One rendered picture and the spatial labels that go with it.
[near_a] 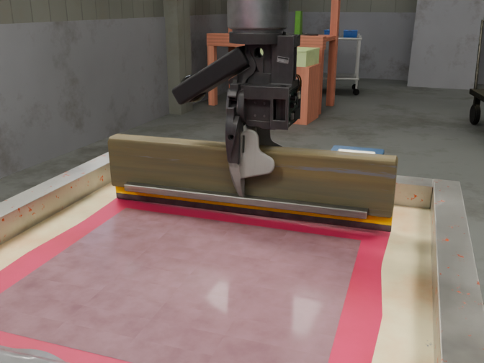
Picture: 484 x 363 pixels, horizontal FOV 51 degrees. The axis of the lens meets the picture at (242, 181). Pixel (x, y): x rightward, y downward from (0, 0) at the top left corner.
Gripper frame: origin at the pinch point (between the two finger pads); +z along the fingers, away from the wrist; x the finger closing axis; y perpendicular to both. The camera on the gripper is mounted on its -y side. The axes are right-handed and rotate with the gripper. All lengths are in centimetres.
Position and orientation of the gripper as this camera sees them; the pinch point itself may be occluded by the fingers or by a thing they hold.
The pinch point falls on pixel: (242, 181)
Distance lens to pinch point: 71.0
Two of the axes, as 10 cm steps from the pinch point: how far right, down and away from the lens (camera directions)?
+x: 3.2, -3.1, 8.9
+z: 0.0, 9.4, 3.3
